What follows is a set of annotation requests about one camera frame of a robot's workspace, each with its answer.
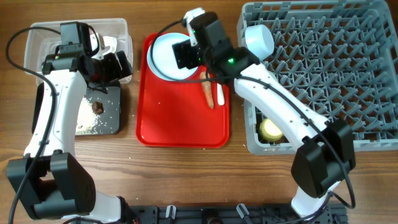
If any white tissue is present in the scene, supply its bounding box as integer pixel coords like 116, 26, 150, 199
90, 33, 117, 60

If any brown carrot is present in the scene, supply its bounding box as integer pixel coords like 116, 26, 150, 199
200, 72, 215, 109

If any light blue bowl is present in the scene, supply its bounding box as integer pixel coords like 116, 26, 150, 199
244, 24, 275, 60

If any white plastic spoon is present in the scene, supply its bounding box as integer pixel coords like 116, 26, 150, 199
217, 83, 225, 106

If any light blue plate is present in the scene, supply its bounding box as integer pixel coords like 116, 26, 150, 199
147, 33, 198, 81

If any yellow plastic cup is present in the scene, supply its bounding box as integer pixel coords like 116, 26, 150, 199
259, 118, 283, 142

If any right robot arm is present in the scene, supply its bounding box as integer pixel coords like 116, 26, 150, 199
173, 8, 356, 220

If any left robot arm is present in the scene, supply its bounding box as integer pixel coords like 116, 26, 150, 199
6, 51, 137, 223

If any grey dishwasher rack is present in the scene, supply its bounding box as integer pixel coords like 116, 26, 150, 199
236, 1, 397, 151

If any brown food scrap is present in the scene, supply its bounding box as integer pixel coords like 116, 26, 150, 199
91, 101, 104, 115

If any black plastic bin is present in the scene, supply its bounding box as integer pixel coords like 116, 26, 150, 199
31, 81, 123, 136

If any white rice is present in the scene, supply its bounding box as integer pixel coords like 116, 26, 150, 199
75, 97, 104, 136

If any red serving tray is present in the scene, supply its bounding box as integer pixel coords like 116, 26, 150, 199
136, 33, 230, 148

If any clear plastic bin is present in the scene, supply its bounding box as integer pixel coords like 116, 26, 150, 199
24, 18, 133, 73

